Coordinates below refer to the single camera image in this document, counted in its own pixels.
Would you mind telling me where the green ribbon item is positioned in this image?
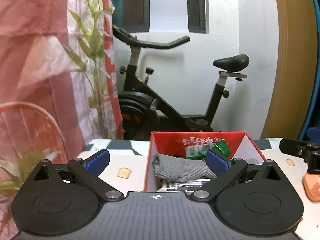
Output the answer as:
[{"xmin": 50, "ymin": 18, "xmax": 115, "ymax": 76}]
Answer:
[{"xmin": 185, "ymin": 140, "xmax": 231, "ymax": 161}]

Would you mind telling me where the red strawberry cardboard box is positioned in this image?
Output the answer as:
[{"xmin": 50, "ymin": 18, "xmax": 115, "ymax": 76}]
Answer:
[{"xmin": 144, "ymin": 132, "xmax": 265, "ymax": 192}]

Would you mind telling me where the grey knitted cloth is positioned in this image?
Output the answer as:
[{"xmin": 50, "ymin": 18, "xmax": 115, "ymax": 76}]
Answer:
[{"xmin": 152, "ymin": 153, "xmax": 260, "ymax": 183}]

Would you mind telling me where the orange object at corner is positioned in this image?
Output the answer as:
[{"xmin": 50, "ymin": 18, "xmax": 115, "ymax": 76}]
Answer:
[{"xmin": 303, "ymin": 173, "xmax": 320, "ymax": 202}]

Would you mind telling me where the patterned white tablecloth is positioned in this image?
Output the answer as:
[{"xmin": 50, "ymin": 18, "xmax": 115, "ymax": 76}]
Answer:
[{"xmin": 78, "ymin": 138, "xmax": 319, "ymax": 239}]

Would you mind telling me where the brown wooden door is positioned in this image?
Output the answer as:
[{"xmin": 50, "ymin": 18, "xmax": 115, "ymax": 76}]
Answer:
[{"xmin": 261, "ymin": 0, "xmax": 318, "ymax": 140}]

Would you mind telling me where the black exercise bike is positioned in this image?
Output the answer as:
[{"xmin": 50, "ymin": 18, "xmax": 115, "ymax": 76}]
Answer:
[{"xmin": 112, "ymin": 24, "xmax": 250, "ymax": 140}]

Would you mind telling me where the red white floral curtain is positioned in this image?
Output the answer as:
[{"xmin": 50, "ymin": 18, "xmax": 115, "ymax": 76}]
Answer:
[{"xmin": 1, "ymin": 0, "xmax": 123, "ymax": 239}]

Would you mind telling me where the dark window frame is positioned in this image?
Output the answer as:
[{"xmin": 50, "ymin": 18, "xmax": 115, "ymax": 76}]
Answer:
[{"xmin": 112, "ymin": 0, "xmax": 209, "ymax": 34}]

